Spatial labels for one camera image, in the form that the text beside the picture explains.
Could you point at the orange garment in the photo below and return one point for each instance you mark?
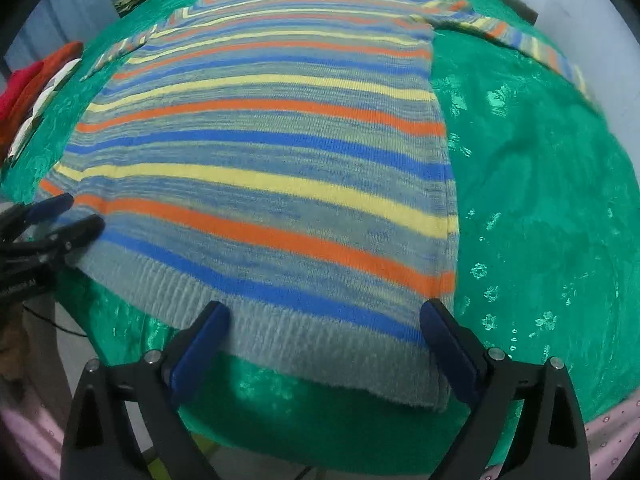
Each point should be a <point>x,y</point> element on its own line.
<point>55,57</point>

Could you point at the olive green cloth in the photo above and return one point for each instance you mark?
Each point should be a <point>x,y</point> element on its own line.
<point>131,4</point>

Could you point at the red garment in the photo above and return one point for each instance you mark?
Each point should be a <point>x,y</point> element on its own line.
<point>17,87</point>

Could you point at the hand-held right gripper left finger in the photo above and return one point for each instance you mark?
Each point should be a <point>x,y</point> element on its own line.
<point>197,350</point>

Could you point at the grey curtain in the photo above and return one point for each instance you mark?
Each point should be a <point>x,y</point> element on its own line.
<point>55,30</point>

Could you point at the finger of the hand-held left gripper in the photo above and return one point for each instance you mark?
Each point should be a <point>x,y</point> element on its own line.
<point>75,234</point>
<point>50,208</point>

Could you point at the green patterned blanket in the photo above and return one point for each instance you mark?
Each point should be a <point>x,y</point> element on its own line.
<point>525,185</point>

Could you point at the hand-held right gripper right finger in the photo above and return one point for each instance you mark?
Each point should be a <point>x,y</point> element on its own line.
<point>452,347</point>

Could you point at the striped knit sweater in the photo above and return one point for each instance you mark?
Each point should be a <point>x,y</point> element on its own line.
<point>275,160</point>

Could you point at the pink dotted bed sheet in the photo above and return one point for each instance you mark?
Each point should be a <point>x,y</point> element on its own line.
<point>616,440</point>

